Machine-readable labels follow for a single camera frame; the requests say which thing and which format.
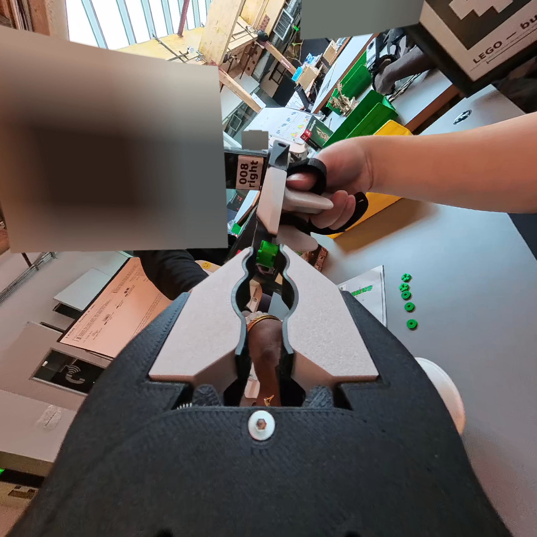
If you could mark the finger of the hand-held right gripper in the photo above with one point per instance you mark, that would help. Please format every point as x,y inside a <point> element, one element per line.
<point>298,242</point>
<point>272,201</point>

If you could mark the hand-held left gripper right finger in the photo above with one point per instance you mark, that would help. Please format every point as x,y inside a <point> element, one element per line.
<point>331,335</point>

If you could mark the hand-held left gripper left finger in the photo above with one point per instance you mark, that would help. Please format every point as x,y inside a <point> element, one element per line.
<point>197,335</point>

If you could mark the green round brick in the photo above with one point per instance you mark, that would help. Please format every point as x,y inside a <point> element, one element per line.
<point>266,254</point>

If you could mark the another person's forearm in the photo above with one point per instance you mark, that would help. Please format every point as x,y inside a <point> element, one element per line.
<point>266,356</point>

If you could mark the person's right forearm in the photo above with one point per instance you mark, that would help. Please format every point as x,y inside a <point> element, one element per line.
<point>461,163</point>

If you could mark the grey desk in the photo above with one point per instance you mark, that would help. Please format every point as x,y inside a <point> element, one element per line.
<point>461,272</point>

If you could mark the person's right hand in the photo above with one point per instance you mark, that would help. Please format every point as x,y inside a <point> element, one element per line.
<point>348,168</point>

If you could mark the building instruction booklet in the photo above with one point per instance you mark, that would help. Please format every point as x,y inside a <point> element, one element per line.
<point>373,306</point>

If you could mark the white printed paper sheet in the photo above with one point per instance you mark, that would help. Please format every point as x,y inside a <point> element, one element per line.
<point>281,126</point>

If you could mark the dark green small box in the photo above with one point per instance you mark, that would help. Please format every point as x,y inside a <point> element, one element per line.
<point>319,134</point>

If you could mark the yellow plastic bin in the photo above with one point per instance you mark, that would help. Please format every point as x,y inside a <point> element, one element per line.
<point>386,203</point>

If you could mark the tan twig pieces bundle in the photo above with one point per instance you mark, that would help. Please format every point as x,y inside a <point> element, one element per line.
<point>342,103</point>

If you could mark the green plastic bin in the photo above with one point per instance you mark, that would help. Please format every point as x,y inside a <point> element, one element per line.
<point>356,77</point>
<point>365,117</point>

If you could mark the pale rounded object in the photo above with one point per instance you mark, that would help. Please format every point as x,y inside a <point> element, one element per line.
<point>444,390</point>

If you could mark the grey cabinet with black panel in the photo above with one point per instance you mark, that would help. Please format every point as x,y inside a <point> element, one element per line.
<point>25,356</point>

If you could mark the black round sticker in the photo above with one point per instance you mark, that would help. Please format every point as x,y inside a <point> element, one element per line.
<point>461,117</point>

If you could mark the black white marker signboard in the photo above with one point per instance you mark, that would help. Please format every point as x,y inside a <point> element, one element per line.
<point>482,33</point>

